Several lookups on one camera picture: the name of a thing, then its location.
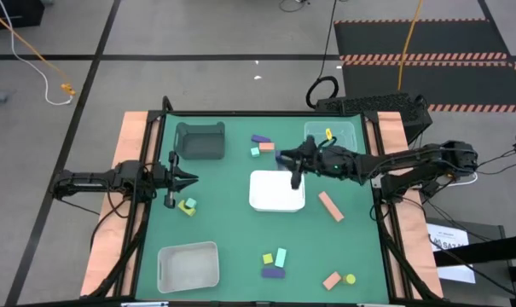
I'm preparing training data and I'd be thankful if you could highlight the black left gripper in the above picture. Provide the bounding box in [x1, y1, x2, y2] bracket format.
[151, 151, 200, 210]

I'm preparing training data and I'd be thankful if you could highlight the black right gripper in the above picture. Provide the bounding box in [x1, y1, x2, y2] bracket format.
[279, 135, 349, 189]

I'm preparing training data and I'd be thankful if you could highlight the yellow rectangular block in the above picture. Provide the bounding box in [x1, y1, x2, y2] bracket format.
[177, 199, 197, 217]

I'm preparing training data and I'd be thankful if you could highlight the long orange block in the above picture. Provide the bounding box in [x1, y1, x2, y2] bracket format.
[317, 190, 345, 223]

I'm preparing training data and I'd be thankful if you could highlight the dark grey plastic bin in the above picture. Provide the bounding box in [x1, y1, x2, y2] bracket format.
[173, 121, 227, 161]

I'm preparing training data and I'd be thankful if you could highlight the white plastic bin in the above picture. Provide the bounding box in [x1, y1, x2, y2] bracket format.
[248, 169, 306, 213]

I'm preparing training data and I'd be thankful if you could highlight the clear plastic bin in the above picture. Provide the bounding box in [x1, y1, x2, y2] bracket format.
[303, 120, 359, 154]

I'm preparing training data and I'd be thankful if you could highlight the green table mat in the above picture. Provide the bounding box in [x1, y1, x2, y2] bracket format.
[134, 113, 391, 304]

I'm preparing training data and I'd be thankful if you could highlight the light grey plastic bin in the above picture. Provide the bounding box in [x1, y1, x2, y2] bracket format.
[156, 240, 221, 294]

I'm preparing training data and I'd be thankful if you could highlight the black mat with striped edge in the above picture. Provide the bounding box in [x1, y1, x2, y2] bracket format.
[340, 59, 516, 113]
[333, 18, 509, 61]

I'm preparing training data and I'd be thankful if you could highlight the white paper sheet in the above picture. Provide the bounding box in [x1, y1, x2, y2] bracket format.
[426, 223, 477, 285]

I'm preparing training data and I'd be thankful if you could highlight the grey side table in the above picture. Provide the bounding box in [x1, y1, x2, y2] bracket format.
[426, 217, 516, 307]

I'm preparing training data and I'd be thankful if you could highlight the black cabinet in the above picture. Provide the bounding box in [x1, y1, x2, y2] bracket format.
[0, 0, 45, 32]

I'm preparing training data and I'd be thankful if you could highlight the black table frame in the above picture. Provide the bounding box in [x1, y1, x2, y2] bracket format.
[80, 96, 444, 307]

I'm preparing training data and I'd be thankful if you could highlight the black hanging cable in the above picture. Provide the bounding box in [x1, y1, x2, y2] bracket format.
[304, 0, 340, 110]

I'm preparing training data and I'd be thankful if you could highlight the thin black cable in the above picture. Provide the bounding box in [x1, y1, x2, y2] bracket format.
[278, 0, 312, 13]

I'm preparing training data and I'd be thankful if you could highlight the yellow hanging cable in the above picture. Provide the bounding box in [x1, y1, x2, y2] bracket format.
[396, 0, 425, 92]

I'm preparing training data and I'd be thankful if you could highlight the white floor cable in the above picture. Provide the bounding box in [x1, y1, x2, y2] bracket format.
[0, 0, 74, 107]

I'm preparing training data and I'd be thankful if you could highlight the orange floor cable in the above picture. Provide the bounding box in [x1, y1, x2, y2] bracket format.
[0, 3, 71, 86]

